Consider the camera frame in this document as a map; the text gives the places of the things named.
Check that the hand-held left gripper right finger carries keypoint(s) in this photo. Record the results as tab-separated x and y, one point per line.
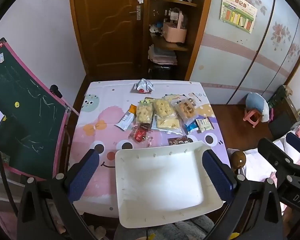
217	177

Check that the black easel knob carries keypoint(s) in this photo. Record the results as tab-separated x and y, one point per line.
56	90

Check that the dark brown snack packet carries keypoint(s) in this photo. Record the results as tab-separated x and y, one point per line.
176	140

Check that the crumpled white red packet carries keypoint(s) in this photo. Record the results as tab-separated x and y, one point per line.
144	85

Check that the brown wooden door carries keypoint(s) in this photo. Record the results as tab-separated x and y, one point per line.
107	27

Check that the wooden bedpost knob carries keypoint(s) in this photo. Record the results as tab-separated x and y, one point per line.
238	160

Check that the small white green packet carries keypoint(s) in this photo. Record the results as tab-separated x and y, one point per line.
204	125

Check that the floral sliding wardrobe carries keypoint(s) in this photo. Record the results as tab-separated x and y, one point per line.
240	62

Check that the wooden corner shelf cabinet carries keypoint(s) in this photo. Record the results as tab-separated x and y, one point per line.
197	30

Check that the cartoon printed tablecloth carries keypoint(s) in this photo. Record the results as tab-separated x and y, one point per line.
102	120

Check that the wall poster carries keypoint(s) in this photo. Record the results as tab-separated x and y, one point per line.
237	11

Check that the white plastic tray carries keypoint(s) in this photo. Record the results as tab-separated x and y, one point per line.
160	180

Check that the blue white cushion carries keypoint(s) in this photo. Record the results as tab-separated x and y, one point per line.
256	102

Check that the pink plastic stool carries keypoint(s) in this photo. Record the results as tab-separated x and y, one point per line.
252	117

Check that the small blue packet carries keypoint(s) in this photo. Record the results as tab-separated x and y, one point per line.
191	128

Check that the black bin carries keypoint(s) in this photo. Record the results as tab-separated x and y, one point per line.
161	72

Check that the orange white stick packet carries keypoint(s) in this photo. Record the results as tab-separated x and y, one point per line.
126	120

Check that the small dark maroon packet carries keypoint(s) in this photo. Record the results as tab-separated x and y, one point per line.
143	126

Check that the clear bag of brown cookies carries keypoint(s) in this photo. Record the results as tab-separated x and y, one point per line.
186	108

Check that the clear bag of yellow crackers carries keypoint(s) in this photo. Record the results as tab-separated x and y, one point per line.
165	123

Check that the clear bag of puffs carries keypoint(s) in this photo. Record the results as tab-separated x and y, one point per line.
143	113
163	107

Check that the small toy figures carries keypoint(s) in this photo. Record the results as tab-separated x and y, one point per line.
156	28

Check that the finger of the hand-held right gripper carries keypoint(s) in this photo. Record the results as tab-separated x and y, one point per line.
298	142
272	152

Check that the small green yellow packet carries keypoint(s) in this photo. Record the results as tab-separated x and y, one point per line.
145	102

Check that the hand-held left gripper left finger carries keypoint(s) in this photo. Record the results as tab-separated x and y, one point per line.
85	172

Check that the red snack packet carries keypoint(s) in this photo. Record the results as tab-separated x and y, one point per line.
140	135

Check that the small brown yellow packet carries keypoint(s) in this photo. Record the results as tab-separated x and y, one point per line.
148	98

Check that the green chalkboard with pink frame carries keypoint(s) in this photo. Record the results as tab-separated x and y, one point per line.
22	110

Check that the bed with white sheet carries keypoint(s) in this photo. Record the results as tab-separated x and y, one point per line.
255	162

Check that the stack of folded cloths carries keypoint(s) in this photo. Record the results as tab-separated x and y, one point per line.
162	55

